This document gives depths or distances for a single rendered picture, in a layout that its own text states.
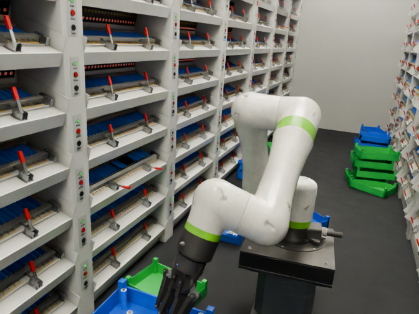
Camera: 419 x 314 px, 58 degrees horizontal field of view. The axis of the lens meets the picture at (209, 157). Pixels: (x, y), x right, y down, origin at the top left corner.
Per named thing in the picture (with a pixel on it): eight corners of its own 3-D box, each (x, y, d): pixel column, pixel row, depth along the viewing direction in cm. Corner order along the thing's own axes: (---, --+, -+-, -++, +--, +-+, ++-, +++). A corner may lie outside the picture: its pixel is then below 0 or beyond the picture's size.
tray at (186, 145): (213, 140, 258) (220, 122, 253) (173, 165, 204) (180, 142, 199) (187, 127, 263) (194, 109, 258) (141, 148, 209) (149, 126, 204)
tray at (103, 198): (164, 170, 196) (169, 154, 192) (87, 217, 142) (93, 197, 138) (133, 152, 201) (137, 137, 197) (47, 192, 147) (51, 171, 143)
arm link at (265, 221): (268, 146, 115) (280, 119, 106) (303, 160, 113) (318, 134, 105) (230, 242, 91) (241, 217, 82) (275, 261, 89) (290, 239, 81)
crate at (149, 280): (206, 295, 168) (207, 280, 166) (179, 321, 152) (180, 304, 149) (154, 271, 183) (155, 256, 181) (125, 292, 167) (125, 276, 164)
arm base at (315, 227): (339, 235, 156) (341, 222, 154) (342, 252, 142) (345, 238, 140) (275, 225, 162) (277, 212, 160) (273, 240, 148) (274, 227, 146)
